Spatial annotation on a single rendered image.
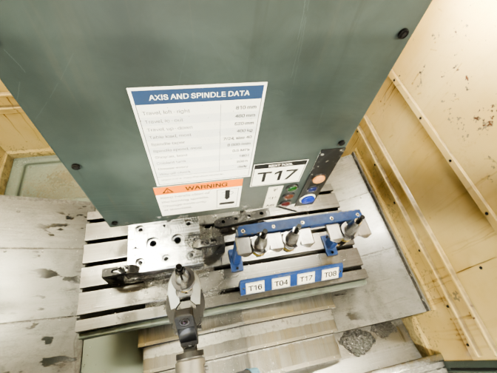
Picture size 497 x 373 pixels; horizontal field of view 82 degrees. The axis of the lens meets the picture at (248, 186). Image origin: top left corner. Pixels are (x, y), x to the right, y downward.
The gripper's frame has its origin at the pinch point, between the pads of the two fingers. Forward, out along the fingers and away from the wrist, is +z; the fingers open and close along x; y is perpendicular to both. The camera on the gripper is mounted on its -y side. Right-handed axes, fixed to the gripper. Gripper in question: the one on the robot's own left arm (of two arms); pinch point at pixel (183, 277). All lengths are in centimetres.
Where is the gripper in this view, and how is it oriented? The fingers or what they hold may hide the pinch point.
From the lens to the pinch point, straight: 87.5
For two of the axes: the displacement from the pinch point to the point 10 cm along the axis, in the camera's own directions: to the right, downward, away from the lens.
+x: 9.8, -1.1, 1.8
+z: -1.9, -8.4, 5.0
